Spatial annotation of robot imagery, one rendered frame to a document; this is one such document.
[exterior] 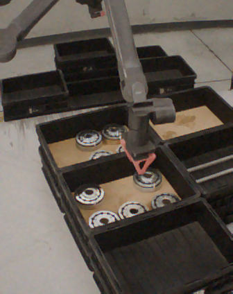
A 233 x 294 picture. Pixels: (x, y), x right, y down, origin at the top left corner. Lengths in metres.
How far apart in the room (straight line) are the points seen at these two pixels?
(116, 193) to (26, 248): 0.38
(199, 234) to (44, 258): 0.54
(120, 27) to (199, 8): 3.75
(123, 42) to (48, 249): 0.78
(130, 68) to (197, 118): 0.81
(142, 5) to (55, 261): 3.55
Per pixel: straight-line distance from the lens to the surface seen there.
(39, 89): 2.88
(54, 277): 1.54
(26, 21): 1.25
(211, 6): 5.06
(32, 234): 1.67
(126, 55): 1.26
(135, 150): 1.27
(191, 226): 1.52
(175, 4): 4.86
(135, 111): 1.23
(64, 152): 1.79
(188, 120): 1.98
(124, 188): 1.63
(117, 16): 1.28
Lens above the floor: 1.95
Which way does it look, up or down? 37 degrees down
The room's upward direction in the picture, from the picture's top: straight up
